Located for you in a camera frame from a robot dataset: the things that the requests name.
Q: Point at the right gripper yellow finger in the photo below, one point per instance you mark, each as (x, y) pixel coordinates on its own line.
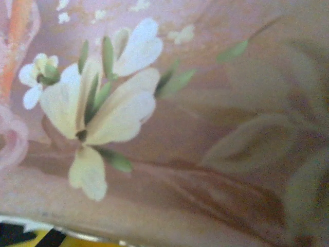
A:
(77, 242)

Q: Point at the pink illustrated tin box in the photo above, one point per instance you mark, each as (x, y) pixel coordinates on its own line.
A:
(180, 115)

